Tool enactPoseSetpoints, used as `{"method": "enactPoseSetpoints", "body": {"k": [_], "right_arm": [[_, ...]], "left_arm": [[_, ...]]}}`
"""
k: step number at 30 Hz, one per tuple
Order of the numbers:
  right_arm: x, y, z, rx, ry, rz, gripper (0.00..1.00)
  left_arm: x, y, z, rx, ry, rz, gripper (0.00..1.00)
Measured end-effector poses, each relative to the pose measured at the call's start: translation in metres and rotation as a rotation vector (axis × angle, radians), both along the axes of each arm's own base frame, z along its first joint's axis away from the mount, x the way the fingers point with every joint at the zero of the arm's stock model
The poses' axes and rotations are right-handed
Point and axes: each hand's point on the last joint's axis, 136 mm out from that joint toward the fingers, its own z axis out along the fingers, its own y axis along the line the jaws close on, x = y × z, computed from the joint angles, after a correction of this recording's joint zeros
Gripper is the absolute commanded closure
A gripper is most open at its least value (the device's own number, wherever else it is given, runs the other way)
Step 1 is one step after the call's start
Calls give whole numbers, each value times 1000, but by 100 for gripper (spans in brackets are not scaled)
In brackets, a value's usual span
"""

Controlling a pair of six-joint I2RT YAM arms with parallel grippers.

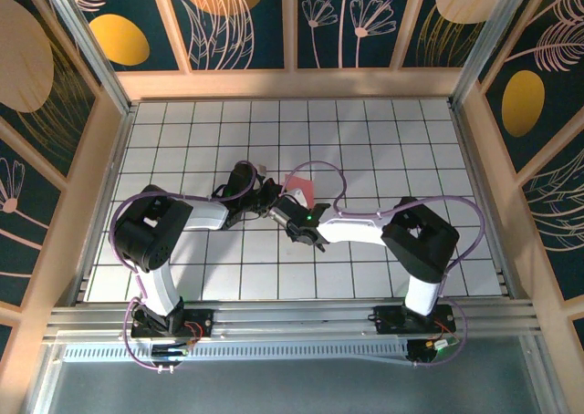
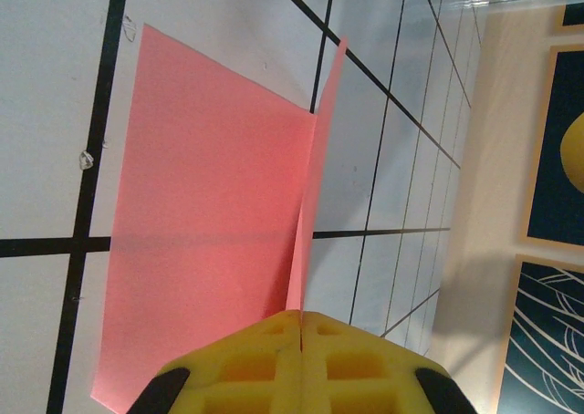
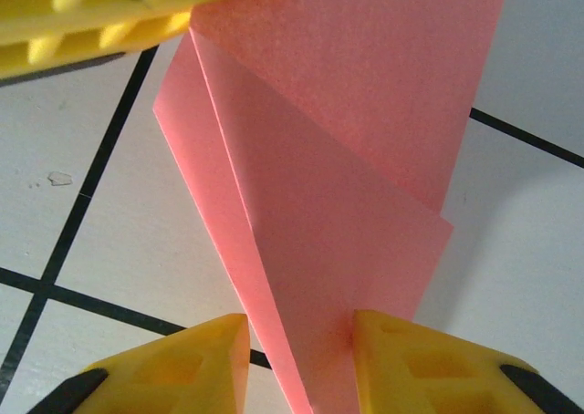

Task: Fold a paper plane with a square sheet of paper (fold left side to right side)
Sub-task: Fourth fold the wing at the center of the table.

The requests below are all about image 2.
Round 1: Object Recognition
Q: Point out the pink square paper sheet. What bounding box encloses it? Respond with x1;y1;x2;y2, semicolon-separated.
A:
89;23;350;413

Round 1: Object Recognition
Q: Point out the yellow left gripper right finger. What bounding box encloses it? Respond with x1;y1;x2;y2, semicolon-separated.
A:
301;311;476;414

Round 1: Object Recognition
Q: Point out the orange oval white fern panel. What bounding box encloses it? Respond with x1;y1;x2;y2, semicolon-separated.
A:
521;43;584;252

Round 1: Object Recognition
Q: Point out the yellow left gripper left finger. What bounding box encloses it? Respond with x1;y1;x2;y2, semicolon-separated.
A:
130;310;302;414

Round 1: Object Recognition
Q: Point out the white leaves wall panel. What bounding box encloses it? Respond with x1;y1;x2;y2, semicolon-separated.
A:
495;253;584;414

